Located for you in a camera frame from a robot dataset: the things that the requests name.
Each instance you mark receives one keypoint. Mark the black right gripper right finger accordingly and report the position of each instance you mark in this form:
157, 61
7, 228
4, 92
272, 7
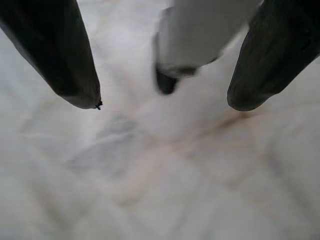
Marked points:
275, 55

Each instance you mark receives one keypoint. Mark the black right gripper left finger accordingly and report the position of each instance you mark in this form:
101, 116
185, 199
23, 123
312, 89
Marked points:
55, 50

